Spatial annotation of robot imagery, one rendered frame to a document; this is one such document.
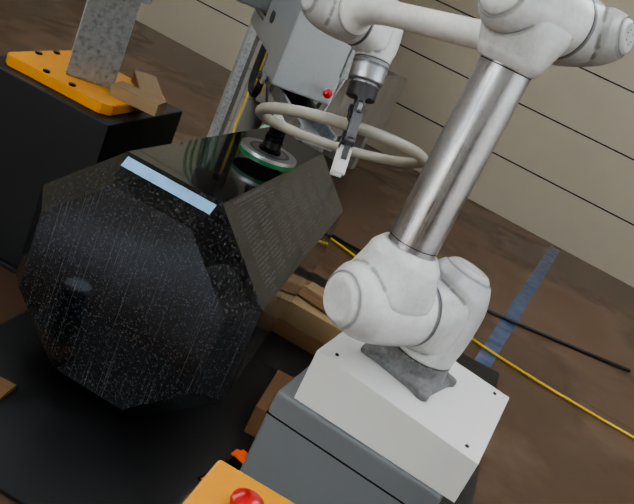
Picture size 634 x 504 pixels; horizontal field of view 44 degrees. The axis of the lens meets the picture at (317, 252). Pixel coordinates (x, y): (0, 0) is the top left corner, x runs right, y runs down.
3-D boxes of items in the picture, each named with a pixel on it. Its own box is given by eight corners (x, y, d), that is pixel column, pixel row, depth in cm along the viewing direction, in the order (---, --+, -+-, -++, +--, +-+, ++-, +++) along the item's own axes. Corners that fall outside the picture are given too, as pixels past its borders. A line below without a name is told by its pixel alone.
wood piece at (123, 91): (108, 94, 304) (112, 83, 302) (118, 91, 313) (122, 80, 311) (154, 116, 303) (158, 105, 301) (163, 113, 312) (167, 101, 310)
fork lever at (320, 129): (255, 78, 291) (259, 65, 289) (301, 95, 298) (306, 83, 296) (283, 135, 231) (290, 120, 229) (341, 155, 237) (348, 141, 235)
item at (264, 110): (235, 117, 227) (238, 107, 227) (382, 169, 244) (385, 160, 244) (282, 105, 181) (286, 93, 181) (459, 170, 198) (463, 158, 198)
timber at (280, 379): (273, 447, 279) (285, 421, 274) (243, 431, 279) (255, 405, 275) (294, 407, 306) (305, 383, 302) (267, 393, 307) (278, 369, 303)
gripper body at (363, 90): (382, 85, 185) (370, 123, 185) (376, 91, 194) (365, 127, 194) (352, 75, 185) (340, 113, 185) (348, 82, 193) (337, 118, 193)
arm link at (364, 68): (386, 71, 194) (379, 93, 194) (351, 59, 193) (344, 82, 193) (392, 63, 185) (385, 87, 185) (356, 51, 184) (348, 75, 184)
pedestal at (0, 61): (-76, 221, 319) (-35, 52, 293) (27, 192, 380) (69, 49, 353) (56, 298, 309) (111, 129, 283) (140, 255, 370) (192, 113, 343)
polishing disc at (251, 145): (244, 154, 268) (245, 151, 267) (237, 134, 286) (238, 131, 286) (300, 173, 275) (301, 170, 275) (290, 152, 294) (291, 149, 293)
